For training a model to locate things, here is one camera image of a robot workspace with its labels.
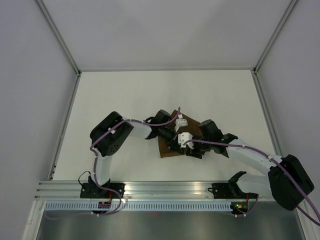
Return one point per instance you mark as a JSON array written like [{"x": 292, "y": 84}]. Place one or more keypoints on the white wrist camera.
[
  {"x": 180, "y": 122},
  {"x": 185, "y": 140}
]

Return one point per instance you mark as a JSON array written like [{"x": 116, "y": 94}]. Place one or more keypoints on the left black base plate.
[{"x": 91, "y": 191}]

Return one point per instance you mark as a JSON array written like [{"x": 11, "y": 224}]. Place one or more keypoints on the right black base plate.
[{"x": 225, "y": 190}]

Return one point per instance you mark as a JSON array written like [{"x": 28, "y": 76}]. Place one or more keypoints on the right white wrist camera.
[{"x": 185, "y": 140}]

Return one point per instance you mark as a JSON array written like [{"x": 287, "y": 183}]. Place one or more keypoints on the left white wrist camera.
[{"x": 180, "y": 122}]

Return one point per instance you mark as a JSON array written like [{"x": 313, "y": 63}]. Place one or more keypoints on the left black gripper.
[{"x": 173, "y": 144}]

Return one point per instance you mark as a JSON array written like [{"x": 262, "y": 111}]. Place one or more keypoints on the brown cloth napkin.
[{"x": 167, "y": 150}]

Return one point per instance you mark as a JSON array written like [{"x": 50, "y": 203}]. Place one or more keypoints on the left aluminium frame post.
[{"x": 57, "y": 35}]

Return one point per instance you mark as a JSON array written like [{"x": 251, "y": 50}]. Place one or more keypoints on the right aluminium frame post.
[{"x": 275, "y": 34}]

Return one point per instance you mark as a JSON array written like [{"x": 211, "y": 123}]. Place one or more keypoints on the aluminium front rail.
[{"x": 134, "y": 190}]

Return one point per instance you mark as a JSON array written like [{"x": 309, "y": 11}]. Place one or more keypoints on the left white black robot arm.
[{"x": 110, "y": 134}]

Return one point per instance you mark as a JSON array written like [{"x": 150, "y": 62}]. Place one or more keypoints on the aluminium frame post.
[
  {"x": 275, "y": 34},
  {"x": 57, "y": 35}
]

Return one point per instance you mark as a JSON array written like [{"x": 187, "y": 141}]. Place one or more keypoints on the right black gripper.
[{"x": 194, "y": 153}]

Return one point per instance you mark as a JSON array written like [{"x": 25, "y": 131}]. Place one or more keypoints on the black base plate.
[
  {"x": 225, "y": 190},
  {"x": 91, "y": 191}
]

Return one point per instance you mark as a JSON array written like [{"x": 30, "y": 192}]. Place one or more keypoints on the white slotted cable duct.
[{"x": 167, "y": 206}]

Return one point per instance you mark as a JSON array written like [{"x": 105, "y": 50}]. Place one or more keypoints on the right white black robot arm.
[{"x": 282, "y": 178}]

